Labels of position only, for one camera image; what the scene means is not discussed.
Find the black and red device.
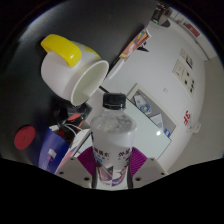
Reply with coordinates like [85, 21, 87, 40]
[49, 101, 93, 142]

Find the white wall-mounted fixture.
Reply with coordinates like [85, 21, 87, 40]
[185, 121, 203, 135]

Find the blue and white cardboard box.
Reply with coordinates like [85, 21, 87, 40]
[37, 127, 93, 175]

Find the flat round red coaster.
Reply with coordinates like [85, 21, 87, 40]
[13, 125, 36, 151]

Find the white mug with yellow handle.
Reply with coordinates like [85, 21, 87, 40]
[40, 33, 111, 107]

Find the large white wall notice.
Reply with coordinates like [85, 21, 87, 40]
[171, 59, 196, 98]

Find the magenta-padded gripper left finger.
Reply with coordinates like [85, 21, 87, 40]
[54, 146, 98, 188]

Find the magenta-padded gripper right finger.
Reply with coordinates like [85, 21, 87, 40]
[127, 146, 170, 188]

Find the small white wall notice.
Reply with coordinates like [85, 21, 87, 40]
[179, 48, 195, 70]

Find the small white flat box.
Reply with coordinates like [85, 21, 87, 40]
[105, 57, 126, 81]

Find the framed notice board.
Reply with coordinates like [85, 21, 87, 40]
[126, 82, 178, 138]

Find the dark wooden chair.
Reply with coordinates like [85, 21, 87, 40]
[151, 3, 172, 28]

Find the clear black-capped water bottle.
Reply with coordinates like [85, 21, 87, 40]
[90, 92, 138, 188]

